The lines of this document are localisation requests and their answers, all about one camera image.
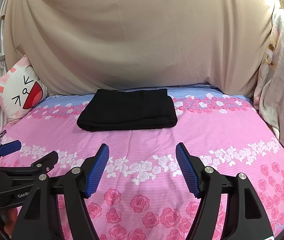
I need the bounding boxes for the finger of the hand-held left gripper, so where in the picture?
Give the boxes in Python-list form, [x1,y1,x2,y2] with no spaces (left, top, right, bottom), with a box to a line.
[0,151,59,180]
[0,140,22,167]

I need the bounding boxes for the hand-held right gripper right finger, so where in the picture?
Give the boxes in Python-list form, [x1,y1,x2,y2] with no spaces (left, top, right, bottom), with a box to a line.
[175,142,275,240]

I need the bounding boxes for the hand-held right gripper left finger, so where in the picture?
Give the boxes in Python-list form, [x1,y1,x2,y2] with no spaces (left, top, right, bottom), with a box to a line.
[9,143,110,240]

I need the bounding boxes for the black pants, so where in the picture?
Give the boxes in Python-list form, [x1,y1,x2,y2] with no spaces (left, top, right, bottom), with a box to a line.
[76,88,178,132]

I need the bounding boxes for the pink rose print bedsheet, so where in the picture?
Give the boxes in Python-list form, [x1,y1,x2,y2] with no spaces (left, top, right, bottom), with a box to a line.
[0,83,284,240]

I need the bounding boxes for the cat face pillow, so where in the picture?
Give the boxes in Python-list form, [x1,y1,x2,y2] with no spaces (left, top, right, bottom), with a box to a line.
[0,54,49,125]

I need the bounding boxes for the floral fleece blanket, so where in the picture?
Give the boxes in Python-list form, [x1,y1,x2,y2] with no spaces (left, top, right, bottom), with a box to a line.
[252,7,284,148]

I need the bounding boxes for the beige cloth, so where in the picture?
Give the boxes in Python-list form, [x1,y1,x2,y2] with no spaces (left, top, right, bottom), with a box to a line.
[3,0,277,98]

